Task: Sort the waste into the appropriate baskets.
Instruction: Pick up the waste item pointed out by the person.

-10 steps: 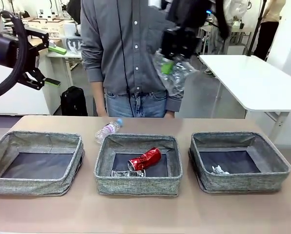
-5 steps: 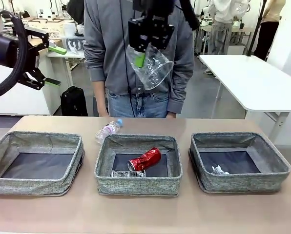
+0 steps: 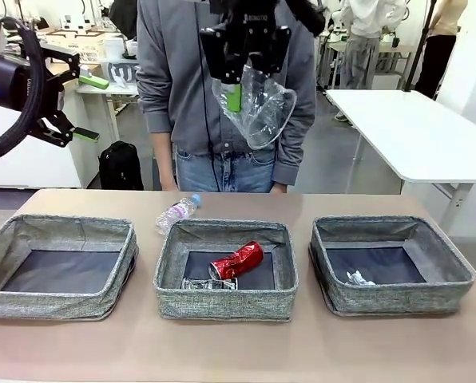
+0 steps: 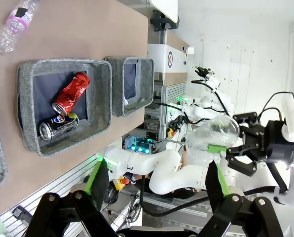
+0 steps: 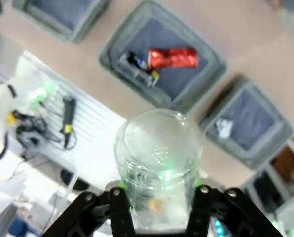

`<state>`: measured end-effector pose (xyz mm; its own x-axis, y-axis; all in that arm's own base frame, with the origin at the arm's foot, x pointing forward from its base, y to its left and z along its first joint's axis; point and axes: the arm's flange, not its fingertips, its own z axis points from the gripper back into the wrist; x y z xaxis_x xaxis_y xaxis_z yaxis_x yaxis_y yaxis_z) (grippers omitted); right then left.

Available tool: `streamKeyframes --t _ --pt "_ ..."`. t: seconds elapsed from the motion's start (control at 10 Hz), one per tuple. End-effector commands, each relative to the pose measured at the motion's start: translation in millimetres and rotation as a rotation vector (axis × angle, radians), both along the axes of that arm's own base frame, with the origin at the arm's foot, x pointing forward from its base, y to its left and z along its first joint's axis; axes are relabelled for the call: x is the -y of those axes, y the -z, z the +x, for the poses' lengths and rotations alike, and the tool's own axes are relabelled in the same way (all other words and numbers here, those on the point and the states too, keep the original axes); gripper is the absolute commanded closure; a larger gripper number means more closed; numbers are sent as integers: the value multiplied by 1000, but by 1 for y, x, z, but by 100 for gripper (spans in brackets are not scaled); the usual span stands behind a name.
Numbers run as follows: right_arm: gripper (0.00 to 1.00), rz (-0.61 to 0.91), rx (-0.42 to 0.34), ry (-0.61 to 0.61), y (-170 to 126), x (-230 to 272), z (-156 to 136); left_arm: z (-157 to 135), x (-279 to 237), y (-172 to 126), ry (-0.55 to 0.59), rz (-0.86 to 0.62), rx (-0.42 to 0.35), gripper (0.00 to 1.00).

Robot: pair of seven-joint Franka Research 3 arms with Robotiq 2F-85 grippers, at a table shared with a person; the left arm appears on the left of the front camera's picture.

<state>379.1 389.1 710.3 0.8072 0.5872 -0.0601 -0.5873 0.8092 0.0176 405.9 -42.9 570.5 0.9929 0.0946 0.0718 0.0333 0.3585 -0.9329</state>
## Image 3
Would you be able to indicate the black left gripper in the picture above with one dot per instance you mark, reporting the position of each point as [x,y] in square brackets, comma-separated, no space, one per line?
[2,84]

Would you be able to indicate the person's right hand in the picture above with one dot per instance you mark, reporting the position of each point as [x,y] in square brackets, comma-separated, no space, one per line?
[169,186]

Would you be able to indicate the grey fabric basket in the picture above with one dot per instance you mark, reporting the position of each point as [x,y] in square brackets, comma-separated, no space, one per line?
[226,305]
[401,301]
[42,305]

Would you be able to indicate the crushed clear blue-capped bottle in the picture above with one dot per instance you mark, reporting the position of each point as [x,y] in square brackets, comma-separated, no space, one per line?
[178,211]

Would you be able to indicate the black tripod pole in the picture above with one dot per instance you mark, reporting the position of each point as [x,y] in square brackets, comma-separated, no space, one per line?
[419,48]

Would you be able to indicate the person's right forearm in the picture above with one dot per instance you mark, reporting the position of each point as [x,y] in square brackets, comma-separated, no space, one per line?
[164,155]

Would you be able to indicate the person in grey shirt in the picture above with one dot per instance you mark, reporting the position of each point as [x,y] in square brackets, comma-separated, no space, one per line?
[182,80]

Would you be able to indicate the person's left forearm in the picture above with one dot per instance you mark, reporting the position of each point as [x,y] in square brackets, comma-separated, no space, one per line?
[288,167]

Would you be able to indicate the black backpack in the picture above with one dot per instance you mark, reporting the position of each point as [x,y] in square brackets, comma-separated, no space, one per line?
[120,167]

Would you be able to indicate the person in white clothes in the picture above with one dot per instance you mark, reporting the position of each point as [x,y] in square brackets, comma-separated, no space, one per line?
[362,60]

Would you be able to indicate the clear plastic cup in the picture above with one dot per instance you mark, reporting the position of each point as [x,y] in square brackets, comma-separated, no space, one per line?
[266,115]

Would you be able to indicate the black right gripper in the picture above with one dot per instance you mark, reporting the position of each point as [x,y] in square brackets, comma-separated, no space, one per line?
[250,24]

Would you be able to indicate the person's left hand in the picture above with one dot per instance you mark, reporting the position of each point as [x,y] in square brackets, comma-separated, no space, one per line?
[278,188]

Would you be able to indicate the white background desk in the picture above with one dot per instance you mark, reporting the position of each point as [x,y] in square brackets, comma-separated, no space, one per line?
[102,89]

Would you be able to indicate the white plastic crate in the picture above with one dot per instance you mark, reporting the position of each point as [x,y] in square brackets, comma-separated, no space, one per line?
[90,44]

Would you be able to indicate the black pepsi can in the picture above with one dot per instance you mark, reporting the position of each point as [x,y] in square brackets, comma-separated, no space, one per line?
[206,284]

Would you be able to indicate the person in beige top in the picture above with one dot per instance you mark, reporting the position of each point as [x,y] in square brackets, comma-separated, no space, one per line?
[433,68]

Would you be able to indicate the white bin with logo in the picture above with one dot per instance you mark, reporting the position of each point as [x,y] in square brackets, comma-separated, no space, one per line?
[120,72]

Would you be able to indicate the white paper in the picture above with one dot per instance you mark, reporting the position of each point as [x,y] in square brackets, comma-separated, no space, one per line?
[358,279]

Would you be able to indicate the crushed red can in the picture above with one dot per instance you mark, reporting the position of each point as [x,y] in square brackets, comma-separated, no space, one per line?
[238,261]

